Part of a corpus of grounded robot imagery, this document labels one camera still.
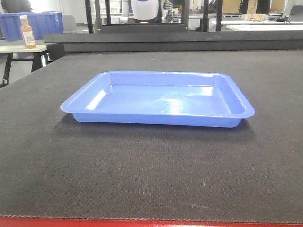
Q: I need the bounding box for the blue plastic tray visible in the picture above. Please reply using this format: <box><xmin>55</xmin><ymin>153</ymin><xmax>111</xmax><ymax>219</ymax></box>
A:
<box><xmin>61</xmin><ymin>71</ymin><xmax>255</xmax><ymax>128</ymax></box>

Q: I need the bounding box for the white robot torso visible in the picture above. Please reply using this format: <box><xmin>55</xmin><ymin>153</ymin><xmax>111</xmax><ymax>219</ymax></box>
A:
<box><xmin>131</xmin><ymin>0</ymin><xmax>159</xmax><ymax>20</ymax></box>

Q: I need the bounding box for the dark grey table mat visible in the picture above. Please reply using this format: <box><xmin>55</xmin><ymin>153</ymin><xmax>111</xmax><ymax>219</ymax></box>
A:
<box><xmin>0</xmin><ymin>50</ymin><xmax>303</xmax><ymax>224</ymax></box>

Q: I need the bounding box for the cardboard box in background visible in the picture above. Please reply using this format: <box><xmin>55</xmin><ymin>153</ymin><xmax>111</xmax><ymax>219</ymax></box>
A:
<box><xmin>241</xmin><ymin>14</ymin><xmax>269</xmax><ymax>22</ymax></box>

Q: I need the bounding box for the blue crate in background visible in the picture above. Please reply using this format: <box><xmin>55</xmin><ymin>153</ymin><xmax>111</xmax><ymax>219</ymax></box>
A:
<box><xmin>0</xmin><ymin>11</ymin><xmax>64</xmax><ymax>41</ymax></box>

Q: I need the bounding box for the orange juice bottle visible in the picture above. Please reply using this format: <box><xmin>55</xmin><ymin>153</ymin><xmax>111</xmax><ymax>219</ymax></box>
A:
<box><xmin>19</xmin><ymin>15</ymin><xmax>36</xmax><ymax>49</ymax></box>

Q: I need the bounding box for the white side table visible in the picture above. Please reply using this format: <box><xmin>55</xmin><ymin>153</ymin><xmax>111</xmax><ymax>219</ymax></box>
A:
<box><xmin>0</xmin><ymin>44</ymin><xmax>48</xmax><ymax>88</ymax></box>

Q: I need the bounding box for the black foam board stack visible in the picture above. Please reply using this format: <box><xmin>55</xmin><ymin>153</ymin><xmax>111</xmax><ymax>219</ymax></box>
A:
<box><xmin>44</xmin><ymin>30</ymin><xmax>303</xmax><ymax>52</ymax></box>

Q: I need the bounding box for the black metal frame rack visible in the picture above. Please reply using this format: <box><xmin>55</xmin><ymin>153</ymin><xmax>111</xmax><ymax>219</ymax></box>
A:
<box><xmin>84</xmin><ymin>0</ymin><xmax>223</xmax><ymax>34</ymax></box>

